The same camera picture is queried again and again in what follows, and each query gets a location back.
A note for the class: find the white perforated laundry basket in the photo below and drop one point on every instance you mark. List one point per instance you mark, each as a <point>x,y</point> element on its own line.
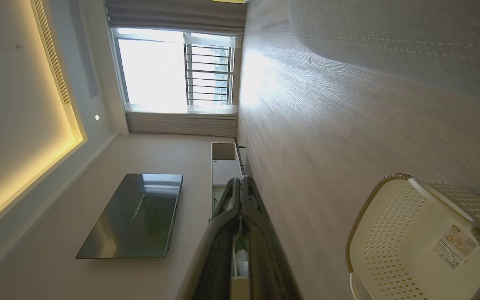
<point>406,250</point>

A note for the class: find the grey pleated curtain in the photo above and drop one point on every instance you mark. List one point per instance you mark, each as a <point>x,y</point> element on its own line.
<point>181,123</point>
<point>173,16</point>

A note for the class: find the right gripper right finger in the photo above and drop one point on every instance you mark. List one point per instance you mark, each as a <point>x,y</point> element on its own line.
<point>265,258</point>

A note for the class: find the black flat screen television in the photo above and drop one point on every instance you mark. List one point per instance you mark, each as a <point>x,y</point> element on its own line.
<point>140,216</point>

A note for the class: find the barcode label sticker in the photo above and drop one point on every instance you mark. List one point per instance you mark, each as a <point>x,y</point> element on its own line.
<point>454,248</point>

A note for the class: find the black window guard railing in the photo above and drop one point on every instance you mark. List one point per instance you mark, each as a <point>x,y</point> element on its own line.
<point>208,75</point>

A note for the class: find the grey fabric sofa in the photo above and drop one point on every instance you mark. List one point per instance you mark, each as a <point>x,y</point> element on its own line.
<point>411,37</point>

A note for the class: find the large bright window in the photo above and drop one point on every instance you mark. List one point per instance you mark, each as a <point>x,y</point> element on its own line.
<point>152,71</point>

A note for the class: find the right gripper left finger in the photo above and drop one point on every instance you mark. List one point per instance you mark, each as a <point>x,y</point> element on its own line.
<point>217,250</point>

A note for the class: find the white low TV cabinet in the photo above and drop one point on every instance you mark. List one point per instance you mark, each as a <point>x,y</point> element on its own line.
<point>223,171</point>

